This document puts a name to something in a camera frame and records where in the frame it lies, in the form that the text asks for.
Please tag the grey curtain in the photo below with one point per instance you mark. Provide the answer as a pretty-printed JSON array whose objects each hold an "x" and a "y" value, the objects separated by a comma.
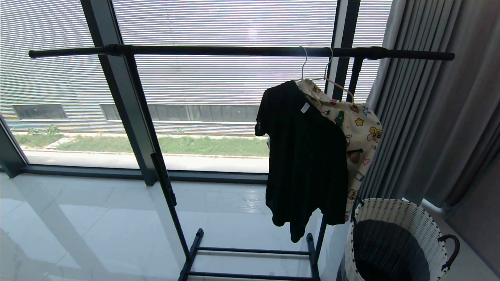
[{"x": 437, "y": 117}]

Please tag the cream printed garment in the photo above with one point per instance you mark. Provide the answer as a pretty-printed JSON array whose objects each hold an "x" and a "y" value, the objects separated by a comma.
[{"x": 361, "y": 132}]

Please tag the white pipe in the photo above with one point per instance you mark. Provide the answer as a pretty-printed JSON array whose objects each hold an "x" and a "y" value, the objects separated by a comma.
[{"x": 431, "y": 205}]

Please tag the black clothes rack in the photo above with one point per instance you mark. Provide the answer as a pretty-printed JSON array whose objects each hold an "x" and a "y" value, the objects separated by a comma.
[{"x": 218, "y": 50}]

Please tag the black garment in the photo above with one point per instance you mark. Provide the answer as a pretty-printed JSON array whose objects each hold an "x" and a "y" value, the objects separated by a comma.
[{"x": 308, "y": 164}]

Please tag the white laundry basket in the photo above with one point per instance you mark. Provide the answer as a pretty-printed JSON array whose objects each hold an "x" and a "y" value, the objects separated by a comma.
[{"x": 402, "y": 234}]

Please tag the pink clothes hanger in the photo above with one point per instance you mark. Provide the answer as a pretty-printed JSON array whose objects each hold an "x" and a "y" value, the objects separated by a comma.
[
  {"x": 336, "y": 80},
  {"x": 304, "y": 64}
]

